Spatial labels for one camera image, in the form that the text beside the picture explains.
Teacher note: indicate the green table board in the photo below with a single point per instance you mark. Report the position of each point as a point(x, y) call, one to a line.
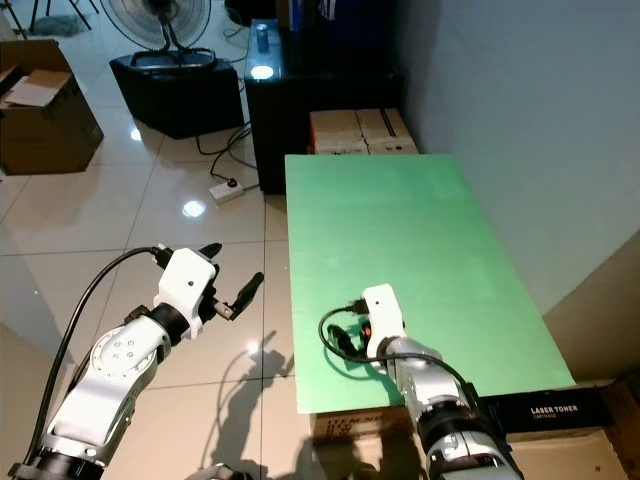
point(410, 220)

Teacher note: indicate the black cabinet with glass top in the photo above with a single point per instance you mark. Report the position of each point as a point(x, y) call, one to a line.
point(280, 120)

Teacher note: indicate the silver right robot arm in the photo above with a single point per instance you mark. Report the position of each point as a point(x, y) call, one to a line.
point(440, 390)

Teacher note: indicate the black speaker box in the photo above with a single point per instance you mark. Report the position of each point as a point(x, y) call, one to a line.
point(175, 100)

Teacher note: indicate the black laser toner box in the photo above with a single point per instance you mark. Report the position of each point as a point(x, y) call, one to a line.
point(550, 408)

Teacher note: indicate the white power strip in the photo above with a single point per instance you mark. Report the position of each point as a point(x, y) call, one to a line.
point(226, 189)

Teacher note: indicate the open brown cardboard box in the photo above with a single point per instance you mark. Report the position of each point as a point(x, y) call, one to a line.
point(50, 135)

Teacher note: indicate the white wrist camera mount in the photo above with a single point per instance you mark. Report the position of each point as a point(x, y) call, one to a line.
point(188, 280)
point(382, 312)

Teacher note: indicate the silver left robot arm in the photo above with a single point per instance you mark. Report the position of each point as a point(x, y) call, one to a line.
point(105, 355)

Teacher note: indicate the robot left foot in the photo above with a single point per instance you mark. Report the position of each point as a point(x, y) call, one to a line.
point(220, 472)

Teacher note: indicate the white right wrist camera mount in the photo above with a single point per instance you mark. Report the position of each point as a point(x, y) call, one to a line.
point(382, 312)

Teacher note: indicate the black tripod legs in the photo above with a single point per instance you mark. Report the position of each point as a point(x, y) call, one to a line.
point(50, 10)

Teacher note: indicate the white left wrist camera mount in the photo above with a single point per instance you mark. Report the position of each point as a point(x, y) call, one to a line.
point(188, 280)

